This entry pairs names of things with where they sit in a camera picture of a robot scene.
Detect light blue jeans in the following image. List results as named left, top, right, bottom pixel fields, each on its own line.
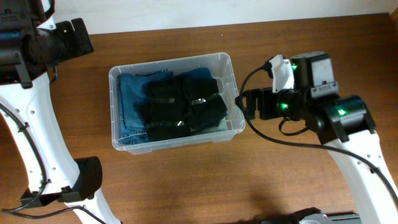
left=190, top=119, right=228, bottom=135

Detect dark blue garment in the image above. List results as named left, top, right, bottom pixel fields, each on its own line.
left=179, top=67, right=213, bottom=79

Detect black garment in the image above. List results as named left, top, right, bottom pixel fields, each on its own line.
left=139, top=78, right=190, bottom=142

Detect dark grey garment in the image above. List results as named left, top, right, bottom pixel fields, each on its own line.
left=182, top=78, right=228, bottom=129

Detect clear plastic storage container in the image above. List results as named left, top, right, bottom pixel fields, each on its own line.
left=109, top=52, right=246, bottom=154

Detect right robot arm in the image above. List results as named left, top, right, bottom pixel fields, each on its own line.
left=235, top=51, right=397, bottom=223

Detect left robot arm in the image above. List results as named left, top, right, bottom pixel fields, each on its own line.
left=1, top=0, right=118, bottom=223

